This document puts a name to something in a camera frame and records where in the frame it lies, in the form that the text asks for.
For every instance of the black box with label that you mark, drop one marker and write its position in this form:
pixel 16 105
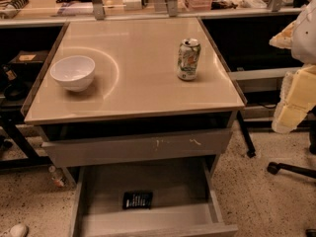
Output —
pixel 29 59

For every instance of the black office chair base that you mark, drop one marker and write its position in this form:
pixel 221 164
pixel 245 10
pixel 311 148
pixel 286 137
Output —
pixel 274 168

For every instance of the grey drawer cabinet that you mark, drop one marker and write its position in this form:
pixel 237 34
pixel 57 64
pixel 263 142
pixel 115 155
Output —
pixel 136 89

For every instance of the dark blue rxbar wrapper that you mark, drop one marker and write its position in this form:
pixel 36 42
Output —
pixel 137 200

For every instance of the white ceramic bowl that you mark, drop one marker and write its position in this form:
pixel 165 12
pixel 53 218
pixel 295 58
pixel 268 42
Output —
pixel 74 73

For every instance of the closed top drawer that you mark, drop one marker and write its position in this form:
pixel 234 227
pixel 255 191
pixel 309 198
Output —
pixel 135 148

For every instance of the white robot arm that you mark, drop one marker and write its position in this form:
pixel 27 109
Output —
pixel 304 36

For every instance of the open middle drawer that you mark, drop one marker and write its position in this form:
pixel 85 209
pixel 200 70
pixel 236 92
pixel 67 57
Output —
pixel 163 198

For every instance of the green white soda can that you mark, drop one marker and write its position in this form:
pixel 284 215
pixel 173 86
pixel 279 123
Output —
pixel 188 56

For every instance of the black coiled tool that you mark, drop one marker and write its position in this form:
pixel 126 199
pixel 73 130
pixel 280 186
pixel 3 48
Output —
pixel 12 8

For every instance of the white shoe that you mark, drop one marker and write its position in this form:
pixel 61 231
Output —
pixel 18 230

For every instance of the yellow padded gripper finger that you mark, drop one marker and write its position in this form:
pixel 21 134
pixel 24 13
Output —
pixel 297 98
pixel 284 38

